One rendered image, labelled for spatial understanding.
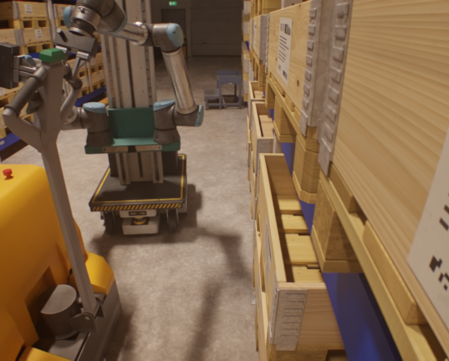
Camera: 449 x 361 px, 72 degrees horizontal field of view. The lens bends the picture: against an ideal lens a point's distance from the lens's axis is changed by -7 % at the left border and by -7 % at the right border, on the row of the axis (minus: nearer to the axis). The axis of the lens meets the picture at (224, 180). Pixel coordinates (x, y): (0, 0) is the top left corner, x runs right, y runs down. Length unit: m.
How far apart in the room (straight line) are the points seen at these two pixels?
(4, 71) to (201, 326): 1.49
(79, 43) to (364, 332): 1.08
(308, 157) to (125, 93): 2.02
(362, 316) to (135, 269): 1.95
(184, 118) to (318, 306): 1.62
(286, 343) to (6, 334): 0.97
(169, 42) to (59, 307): 1.35
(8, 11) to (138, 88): 3.11
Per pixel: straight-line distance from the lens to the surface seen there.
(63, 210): 1.23
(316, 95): 0.54
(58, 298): 1.59
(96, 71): 7.24
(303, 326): 0.85
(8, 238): 1.45
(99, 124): 2.33
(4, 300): 1.41
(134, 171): 2.66
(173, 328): 1.92
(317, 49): 0.53
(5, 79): 1.18
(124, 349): 1.88
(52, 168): 1.16
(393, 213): 0.26
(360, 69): 0.34
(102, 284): 1.76
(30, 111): 1.05
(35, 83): 1.00
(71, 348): 1.59
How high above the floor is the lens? 1.48
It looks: 26 degrees down
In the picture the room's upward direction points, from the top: straight up
